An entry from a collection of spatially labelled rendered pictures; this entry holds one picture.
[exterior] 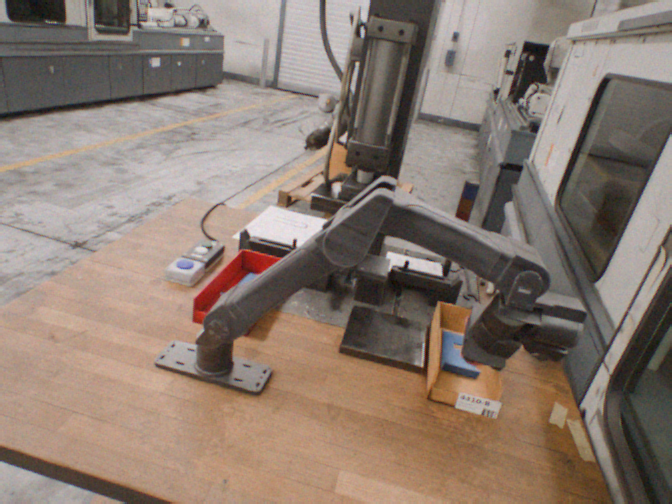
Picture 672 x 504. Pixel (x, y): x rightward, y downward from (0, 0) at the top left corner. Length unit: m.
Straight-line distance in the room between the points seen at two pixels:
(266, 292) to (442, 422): 0.39
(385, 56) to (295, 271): 0.48
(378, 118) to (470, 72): 9.23
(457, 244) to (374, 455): 0.36
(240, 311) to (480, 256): 0.37
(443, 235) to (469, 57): 9.59
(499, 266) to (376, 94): 0.48
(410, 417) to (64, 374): 0.59
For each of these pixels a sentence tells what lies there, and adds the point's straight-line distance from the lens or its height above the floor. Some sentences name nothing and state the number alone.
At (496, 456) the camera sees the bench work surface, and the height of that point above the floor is 0.90.
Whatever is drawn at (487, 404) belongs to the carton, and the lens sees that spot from 0.92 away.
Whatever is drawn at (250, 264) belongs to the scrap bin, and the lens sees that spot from 1.17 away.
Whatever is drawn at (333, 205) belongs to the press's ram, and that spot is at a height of 1.13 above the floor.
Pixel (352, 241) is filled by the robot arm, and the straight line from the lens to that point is 0.64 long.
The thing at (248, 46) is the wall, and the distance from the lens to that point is 11.29.
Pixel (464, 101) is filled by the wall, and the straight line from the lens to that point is 10.24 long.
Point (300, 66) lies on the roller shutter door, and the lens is 10.77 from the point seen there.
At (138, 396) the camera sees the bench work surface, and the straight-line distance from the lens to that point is 0.85.
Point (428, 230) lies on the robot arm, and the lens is 0.65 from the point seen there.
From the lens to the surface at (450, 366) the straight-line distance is 0.97.
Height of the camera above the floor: 1.49
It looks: 26 degrees down
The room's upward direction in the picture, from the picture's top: 10 degrees clockwise
